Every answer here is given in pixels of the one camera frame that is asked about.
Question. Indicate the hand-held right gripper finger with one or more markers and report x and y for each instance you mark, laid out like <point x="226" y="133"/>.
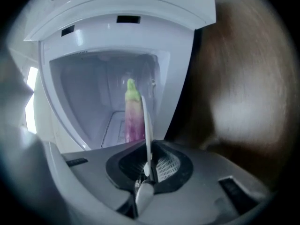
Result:
<point x="147" y="130"/>

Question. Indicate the purple eggplant with green stem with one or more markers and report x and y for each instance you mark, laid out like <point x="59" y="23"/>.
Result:
<point x="133" y="122"/>

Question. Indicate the white microwave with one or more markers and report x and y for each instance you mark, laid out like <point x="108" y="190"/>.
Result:
<point x="98" y="37"/>

